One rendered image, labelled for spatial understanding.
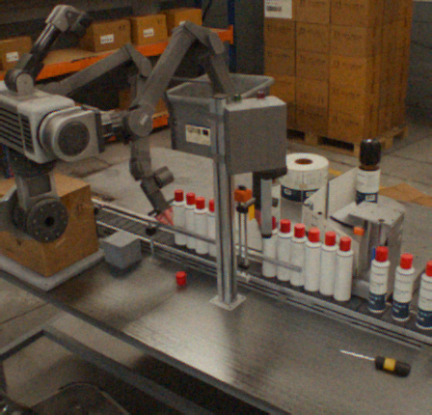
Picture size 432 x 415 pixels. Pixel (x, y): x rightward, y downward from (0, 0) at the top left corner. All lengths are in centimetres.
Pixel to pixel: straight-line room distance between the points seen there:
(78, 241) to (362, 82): 359
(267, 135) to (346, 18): 368
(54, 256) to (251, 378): 86
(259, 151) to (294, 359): 59
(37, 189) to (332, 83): 394
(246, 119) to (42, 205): 66
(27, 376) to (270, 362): 167
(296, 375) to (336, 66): 404
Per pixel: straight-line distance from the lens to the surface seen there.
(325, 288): 192
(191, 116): 454
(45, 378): 312
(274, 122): 172
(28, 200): 190
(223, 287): 196
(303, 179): 248
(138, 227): 238
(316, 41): 553
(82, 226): 222
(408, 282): 178
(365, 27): 526
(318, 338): 184
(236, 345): 181
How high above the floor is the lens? 194
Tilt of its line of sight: 24 degrees down
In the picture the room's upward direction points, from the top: 3 degrees counter-clockwise
